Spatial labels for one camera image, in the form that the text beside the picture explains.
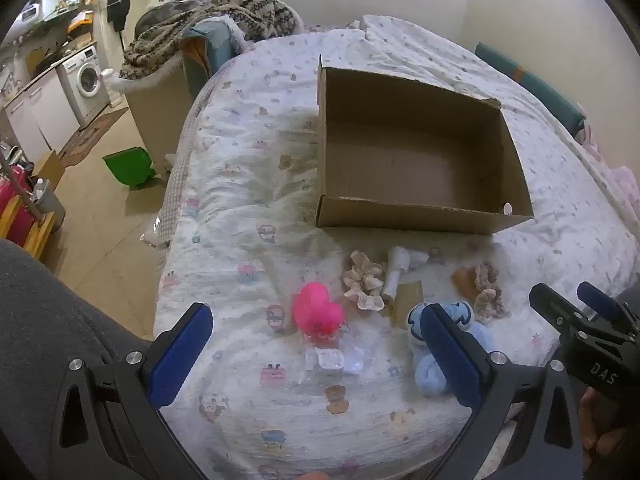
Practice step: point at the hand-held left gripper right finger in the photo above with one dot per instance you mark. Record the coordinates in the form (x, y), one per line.
(450, 360)

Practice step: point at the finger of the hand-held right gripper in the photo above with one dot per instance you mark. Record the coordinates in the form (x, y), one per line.
(550, 302)
(597, 299)

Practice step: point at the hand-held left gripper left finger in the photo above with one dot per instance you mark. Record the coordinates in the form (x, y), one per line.
(180, 355)

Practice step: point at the light blue plush toy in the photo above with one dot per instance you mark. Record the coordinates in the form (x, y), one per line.
(430, 375)

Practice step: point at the brown scrunchie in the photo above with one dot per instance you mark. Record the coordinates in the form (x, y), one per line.
(489, 290)

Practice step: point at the beige translucent soft sleeve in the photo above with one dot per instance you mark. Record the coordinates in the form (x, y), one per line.
(407, 302)

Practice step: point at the orange soft roll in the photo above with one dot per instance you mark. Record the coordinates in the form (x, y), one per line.
(462, 278)

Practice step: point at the white sock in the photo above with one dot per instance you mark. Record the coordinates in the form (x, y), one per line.
(396, 270)

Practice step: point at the small white soft piece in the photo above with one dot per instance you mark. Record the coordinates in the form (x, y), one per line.
(419, 258)

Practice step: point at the beige scrunchie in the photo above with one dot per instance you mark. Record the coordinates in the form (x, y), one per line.
(362, 280)

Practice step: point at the brown cardboard box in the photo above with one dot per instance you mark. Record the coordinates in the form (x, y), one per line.
(400, 160)

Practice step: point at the person's right hand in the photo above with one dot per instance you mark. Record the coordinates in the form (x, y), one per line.
(595, 420)

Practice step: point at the clear plastic packaging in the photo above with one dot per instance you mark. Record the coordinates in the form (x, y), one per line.
(335, 357)

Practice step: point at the pink cloth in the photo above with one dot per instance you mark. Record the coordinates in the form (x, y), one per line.
(617, 175)

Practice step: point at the person's grey trouser leg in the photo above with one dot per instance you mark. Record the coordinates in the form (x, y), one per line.
(45, 310)

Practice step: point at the white printed bedspread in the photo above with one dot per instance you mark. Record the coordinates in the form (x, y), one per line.
(240, 210)

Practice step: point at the yellow wooden stool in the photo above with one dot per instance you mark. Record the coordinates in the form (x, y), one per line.
(37, 232)

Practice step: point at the green dustpan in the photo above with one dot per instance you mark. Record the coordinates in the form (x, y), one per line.
(130, 166)

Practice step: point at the grey bin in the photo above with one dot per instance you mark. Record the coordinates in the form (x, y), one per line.
(50, 205)

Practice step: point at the teal pillow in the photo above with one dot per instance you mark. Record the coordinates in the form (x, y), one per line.
(535, 87)

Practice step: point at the small cardboard box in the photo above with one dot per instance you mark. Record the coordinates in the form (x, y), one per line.
(50, 167)

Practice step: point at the pink suitcase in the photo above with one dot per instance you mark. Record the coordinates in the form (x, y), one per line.
(12, 195)

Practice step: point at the metal rod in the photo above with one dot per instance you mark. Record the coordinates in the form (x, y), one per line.
(20, 187)

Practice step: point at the brown door mat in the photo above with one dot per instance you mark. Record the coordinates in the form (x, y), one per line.
(92, 135)

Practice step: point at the beige armchair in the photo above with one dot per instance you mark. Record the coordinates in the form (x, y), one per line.
(155, 115)

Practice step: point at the white kitchen cabinets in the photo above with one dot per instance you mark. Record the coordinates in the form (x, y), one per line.
(37, 110)

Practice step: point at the white washing machine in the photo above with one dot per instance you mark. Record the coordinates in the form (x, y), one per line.
(85, 80)

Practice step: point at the teal cushion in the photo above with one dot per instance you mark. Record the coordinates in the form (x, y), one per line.
(210, 45)

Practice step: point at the striped fuzzy blanket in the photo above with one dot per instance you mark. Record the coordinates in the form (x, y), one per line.
(200, 15)

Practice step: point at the black garment on hanger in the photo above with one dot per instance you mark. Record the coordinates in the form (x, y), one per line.
(119, 7)

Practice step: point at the white microwave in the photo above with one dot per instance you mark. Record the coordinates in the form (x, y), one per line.
(31, 11)

